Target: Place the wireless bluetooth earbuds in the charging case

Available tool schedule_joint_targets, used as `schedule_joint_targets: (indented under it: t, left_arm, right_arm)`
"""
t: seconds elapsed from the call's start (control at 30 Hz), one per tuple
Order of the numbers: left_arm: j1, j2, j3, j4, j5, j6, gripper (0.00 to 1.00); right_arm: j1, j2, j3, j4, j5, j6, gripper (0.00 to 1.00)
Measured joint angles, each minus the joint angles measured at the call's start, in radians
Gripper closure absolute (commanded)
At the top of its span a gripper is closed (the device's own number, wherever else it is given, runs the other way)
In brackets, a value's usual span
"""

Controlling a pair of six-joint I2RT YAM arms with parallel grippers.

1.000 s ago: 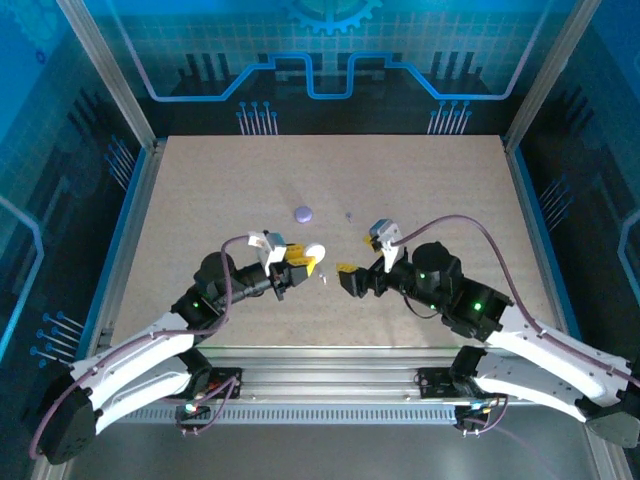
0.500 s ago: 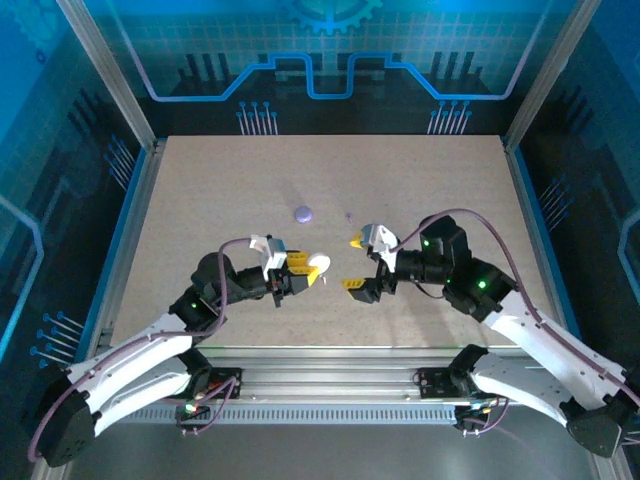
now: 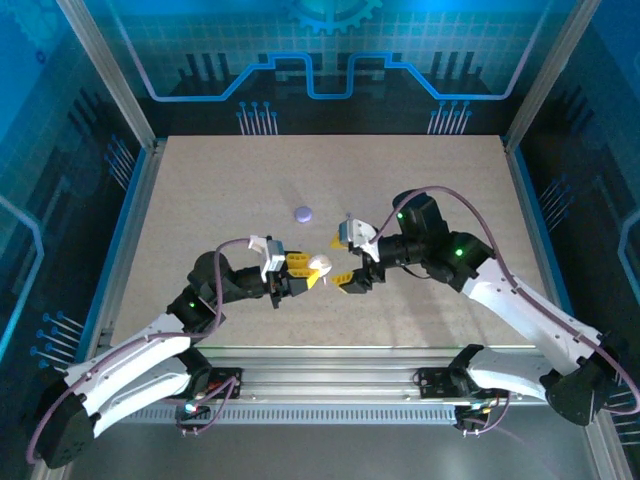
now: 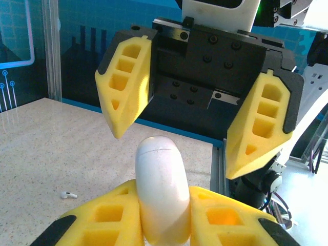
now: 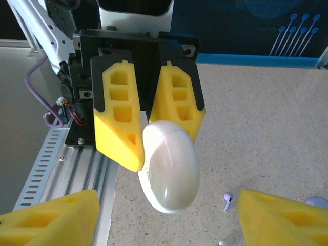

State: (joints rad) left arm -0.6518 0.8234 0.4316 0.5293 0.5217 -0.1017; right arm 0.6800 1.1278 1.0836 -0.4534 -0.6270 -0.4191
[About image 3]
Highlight aluminium frame post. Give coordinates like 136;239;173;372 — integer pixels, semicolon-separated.
53;0;160;151
502;0;604;151

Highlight base wiring bundle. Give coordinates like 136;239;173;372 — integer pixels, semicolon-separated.
457;392;511;437
172;374;240;437

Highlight long aluminium base rail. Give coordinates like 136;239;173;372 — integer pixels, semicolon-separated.
194;347;546;401

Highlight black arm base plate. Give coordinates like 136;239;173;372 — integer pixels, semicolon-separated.
199;367;244;401
417;367;464;401

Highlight slotted grey cable duct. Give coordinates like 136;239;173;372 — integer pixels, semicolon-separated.
119;402;471;426

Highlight white earbud charging case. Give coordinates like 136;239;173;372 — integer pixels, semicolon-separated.
306;253;333;286

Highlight blue-edged aluminium side rail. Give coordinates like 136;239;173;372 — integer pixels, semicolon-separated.
502;139;581;326
74;139;169;361

